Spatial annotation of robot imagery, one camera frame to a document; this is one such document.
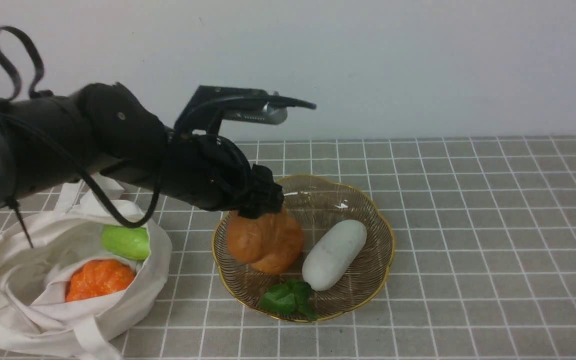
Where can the green cucumber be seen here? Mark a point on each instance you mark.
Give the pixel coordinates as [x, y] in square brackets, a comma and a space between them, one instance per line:
[128, 243]

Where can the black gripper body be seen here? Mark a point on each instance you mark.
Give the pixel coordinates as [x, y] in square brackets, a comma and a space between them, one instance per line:
[207, 171]

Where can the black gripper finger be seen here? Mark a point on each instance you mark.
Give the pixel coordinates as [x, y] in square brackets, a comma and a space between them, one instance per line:
[261, 195]

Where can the white radish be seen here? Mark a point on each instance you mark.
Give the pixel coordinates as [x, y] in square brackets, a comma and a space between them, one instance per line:
[332, 255]

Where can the grey checked tablecloth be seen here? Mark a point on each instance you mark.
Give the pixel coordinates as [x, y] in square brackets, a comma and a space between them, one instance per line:
[484, 267]

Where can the brown potato in bowl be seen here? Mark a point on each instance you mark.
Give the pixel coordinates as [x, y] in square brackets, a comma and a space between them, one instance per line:
[288, 245]

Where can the white cloth tote bag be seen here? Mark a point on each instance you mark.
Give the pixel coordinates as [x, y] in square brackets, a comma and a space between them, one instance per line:
[37, 262]

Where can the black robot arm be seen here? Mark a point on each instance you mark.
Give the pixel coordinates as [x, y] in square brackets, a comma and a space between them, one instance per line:
[103, 129]

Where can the orange pumpkin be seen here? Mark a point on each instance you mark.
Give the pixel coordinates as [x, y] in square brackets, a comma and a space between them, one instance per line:
[98, 278]

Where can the brown potato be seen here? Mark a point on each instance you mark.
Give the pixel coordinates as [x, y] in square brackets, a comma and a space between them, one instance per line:
[249, 240]
[288, 245]

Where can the gold rimmed glass bowl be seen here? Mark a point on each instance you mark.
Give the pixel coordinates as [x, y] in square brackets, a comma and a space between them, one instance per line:
[317, 203]

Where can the green leafy vegetable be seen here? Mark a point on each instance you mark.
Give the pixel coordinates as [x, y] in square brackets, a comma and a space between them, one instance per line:
[289, 298]

